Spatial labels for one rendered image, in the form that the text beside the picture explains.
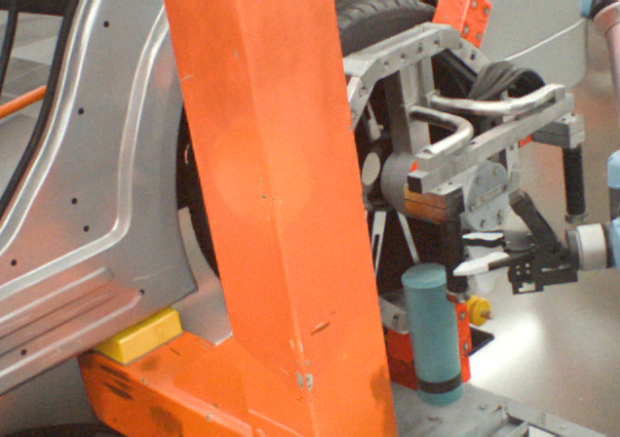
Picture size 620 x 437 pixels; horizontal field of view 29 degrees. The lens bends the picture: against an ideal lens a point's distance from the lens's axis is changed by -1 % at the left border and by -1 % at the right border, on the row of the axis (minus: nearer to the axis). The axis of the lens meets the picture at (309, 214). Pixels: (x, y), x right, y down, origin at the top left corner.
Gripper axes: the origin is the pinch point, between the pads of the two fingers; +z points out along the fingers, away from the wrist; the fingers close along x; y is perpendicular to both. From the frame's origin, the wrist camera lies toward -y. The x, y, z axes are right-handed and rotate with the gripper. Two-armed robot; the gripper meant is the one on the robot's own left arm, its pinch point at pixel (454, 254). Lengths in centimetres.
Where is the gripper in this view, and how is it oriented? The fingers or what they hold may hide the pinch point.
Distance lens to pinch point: 198.1
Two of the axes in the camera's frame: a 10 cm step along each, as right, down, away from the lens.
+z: -9.9, 1.3, 0.9
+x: 0.3, -4.1, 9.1
